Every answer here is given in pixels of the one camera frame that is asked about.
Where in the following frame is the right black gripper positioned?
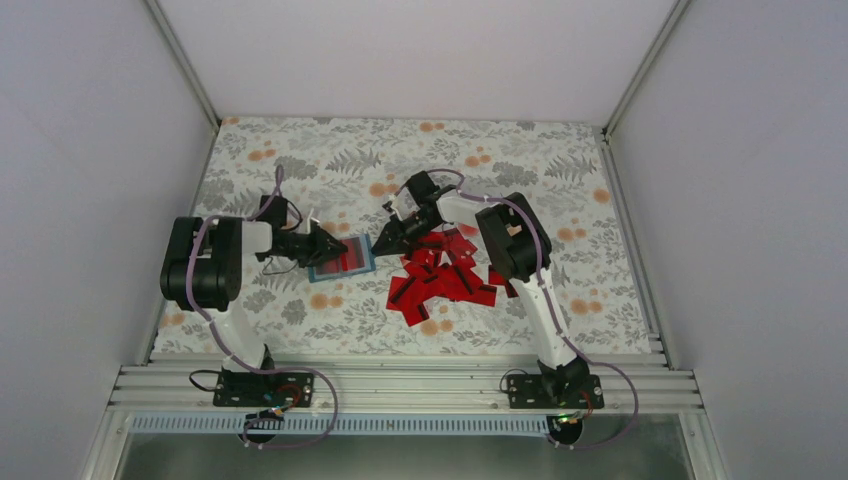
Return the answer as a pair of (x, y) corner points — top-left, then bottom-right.
(372, 211), (440, 257)

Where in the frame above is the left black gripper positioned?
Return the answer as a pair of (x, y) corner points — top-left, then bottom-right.
(270, 225), (347, 268)

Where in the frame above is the red striped card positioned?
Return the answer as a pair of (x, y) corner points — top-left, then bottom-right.
(315, 258), (342, 277)
(340, 235), (371, 272)

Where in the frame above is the teal card holder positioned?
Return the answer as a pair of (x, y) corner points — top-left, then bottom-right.
(308, 234), (376, 283)

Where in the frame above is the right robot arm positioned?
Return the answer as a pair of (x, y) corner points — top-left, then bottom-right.
(372, 170), (590, 407)

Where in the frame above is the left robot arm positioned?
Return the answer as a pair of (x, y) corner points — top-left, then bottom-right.
(159, 195), (348, 405)

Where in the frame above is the pile of red cards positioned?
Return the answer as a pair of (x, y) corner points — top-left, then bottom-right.
(386, 228), (497, 312)

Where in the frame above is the red card front bottom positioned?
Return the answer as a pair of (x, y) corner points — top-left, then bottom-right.
(399, 301), (430, 327)

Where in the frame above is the red card far right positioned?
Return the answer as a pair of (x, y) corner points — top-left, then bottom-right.
(488, 265), (518, 298)

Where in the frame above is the floral table mat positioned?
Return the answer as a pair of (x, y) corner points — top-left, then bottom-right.
(150, 117), (654, 357)

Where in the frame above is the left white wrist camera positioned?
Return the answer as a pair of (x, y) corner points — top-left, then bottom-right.
(305, 210), (321, 235)

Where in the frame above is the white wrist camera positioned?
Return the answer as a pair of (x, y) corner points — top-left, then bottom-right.
(305, 210), (321, 235)
(382, 194), (404, 221)

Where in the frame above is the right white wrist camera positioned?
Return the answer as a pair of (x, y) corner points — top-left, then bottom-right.
(382, 194), (404, 221)

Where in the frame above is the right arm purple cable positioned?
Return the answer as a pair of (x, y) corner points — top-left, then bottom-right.
(390, 168), (641, 452)

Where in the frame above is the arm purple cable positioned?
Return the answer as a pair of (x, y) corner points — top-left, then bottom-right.
(390, 168), (641, 452)
(184, 164), (340, 453)

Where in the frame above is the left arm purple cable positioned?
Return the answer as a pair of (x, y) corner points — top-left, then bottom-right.
(184, 164), (340, 453)

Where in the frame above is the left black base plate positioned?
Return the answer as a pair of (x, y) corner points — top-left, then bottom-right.
(212, 370), (315, 409)

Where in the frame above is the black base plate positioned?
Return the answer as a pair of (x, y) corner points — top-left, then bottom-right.
(502, 373), (605, 410)
(212, 370), (315, 409)

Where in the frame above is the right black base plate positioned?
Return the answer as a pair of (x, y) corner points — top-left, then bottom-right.
(502, 373), (605, 410)

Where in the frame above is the aluminium rail frame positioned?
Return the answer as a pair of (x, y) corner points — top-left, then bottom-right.
(108, 353), (704, 414)

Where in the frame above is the grey slotted cable duct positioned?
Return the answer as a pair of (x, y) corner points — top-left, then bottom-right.
(128, 412), (549, 437)

